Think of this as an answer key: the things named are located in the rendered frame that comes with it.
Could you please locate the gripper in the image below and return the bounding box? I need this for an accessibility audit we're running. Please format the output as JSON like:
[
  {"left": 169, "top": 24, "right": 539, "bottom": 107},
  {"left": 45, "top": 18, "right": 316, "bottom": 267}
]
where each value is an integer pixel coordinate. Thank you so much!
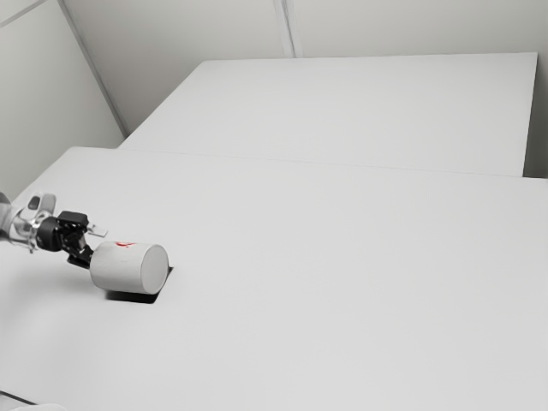
[{"left": 35, "top": 210, "right": 109, "bottom": 270}]

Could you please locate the white mug with red print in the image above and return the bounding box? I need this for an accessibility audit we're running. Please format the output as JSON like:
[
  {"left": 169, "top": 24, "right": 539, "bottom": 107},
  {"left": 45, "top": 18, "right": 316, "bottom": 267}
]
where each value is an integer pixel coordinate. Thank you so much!
[{"left": 89, "top": 241, "right": 169, "bottom": 296}]

